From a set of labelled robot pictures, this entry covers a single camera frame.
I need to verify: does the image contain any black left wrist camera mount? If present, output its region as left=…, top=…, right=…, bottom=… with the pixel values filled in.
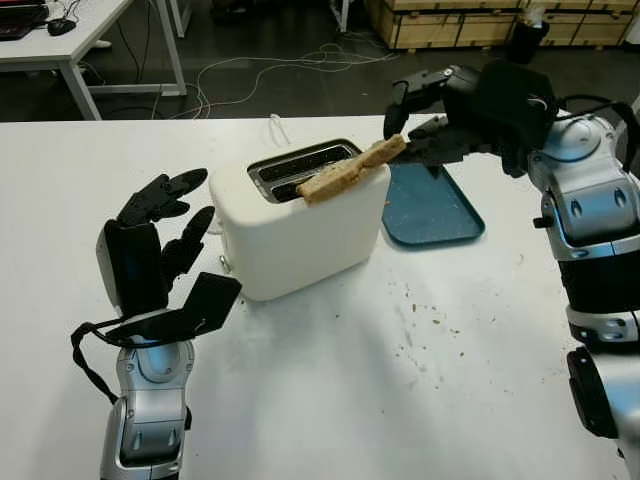
left=104, top=272, right=243, bottom=346

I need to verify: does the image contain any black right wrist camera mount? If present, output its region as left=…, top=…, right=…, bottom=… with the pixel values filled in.
left=497, top=134, right=532, bottom=179

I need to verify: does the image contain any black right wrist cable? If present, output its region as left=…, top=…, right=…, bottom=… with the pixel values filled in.
left=552, top=94, right=636, bottom=171

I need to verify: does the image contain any white cable on floor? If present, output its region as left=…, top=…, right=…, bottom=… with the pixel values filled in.
left=187, top=43, right=401, bottom=120

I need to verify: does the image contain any white desk leg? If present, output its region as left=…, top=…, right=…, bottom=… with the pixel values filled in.
left=327, top=0, right=351, bottom=32

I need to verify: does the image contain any black laptop with red screen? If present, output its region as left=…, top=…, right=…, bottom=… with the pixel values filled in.
left=0, top=0, right=51, bottom=41

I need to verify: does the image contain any white office desk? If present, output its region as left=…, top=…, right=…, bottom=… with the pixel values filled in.
left=0, top=0, right=187, bottom=121

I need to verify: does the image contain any slice of brown bread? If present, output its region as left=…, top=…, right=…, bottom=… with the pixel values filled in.
left=295, top=133, right=407, bottom=205

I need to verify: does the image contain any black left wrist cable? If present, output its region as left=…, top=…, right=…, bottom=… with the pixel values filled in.
left=70, top=322, right=196, bottom=404

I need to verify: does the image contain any black trash bin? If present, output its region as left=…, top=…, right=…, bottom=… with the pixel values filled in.
left=509, top=9, right=551, bottom=65

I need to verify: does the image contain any white desk frame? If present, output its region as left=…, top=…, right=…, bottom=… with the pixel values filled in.
left=167, top=0, right=194, bottom=39

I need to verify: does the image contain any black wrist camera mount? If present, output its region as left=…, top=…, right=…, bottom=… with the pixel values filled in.
left=104, top=272, right=243, bottom=346
left=497, top=134, right=532, bottom=179

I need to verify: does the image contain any white toaster power cord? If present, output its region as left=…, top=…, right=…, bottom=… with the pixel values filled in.
left=268, top=113, right=290, bottom=148

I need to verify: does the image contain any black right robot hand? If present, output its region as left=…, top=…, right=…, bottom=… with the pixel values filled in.
left=383, top=62, right=559, bottom=171

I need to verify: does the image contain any white two-slot toaster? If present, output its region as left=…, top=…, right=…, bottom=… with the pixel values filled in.
left=206, top=138, right=392, bottom=303

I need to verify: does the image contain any blue plastic tray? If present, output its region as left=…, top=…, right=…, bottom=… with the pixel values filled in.
left=382, top=162, right=486, bottom=248

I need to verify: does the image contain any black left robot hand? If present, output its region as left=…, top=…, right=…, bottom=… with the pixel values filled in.
left=96, top=167, right=216, bottom=316

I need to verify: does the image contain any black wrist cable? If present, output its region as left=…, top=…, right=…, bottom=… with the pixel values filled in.
left=552, top=94, right=636, bottom=171
left=70, top=322, right=196, bottom=404

